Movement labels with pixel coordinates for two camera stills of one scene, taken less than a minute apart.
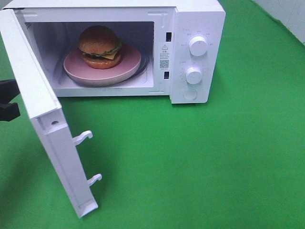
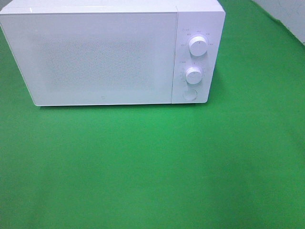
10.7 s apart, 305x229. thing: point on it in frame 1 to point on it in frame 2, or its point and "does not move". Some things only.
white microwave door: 48,118 to 80,58
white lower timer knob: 193,75 does not move
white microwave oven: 129,48 does not move
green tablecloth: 236,161 does not move
